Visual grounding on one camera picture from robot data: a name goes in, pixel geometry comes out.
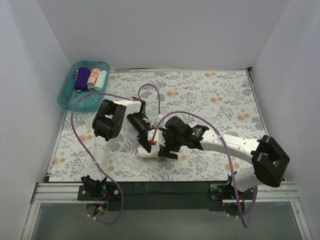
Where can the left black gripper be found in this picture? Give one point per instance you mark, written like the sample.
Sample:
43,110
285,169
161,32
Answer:
144,139

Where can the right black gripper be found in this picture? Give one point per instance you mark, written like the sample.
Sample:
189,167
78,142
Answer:
166,144

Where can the white towel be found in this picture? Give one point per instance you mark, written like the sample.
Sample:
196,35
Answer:
143,154

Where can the purple towel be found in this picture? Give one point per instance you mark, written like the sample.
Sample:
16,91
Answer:
81,82

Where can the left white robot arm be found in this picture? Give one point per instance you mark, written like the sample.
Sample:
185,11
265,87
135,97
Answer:
107,125

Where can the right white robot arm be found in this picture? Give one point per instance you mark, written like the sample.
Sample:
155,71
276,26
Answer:
268,161

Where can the mint rolled towel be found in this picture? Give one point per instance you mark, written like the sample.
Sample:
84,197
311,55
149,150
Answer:
100,81

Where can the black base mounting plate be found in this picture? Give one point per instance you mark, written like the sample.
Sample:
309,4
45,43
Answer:
159,195

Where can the orange patterned rolled towel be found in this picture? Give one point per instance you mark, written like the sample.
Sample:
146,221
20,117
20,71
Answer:
93,77

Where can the teal plastic tray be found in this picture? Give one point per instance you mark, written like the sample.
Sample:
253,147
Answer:
68,96

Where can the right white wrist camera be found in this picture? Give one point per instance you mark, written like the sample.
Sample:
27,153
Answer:
156,138

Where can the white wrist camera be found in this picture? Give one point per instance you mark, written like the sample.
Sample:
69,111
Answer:
156,138
155,122

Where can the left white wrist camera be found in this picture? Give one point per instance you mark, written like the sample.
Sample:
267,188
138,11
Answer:
155,122

